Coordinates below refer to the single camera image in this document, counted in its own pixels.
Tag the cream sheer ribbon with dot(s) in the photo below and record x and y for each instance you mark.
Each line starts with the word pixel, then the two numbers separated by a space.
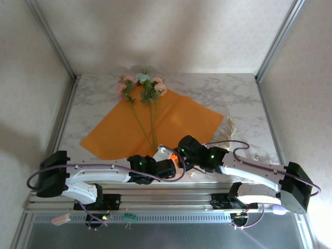
pixel 229 127

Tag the orange wrapping paper sheet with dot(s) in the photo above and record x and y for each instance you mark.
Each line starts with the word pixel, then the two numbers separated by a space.
pixel 116 135

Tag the peach artificial flower stem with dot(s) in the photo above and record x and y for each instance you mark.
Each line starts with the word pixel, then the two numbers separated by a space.
pixel 160 88

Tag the pink artificial flower stem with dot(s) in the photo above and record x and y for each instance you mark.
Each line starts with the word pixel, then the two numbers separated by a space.
pixel 128 78

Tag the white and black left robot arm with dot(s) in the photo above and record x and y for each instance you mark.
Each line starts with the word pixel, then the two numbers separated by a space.
pixel 103 173

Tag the black controller board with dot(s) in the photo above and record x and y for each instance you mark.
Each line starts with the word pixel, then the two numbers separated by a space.
pixel 97 218
pixel 240 217

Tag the grey metal panel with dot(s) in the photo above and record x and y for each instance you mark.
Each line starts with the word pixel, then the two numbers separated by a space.
pixel 168 236

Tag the small pink block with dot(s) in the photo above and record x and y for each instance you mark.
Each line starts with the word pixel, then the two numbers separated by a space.
pixel 61 219

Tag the aluminium extrusion base frame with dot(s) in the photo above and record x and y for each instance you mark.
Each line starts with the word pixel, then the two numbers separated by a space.
pixel 168 199

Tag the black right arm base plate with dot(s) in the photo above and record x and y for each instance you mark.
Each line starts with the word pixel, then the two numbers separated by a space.
pixel 220 201

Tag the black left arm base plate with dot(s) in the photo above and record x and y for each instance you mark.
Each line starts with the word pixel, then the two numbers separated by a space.
pixel 114 201

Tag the aluminium side rail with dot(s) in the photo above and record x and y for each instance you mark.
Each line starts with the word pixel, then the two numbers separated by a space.
pixel 68 103
pixel 265 103

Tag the aluminium frame post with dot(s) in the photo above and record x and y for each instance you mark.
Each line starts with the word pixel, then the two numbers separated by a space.
pixel 51 39
pixel 278 39

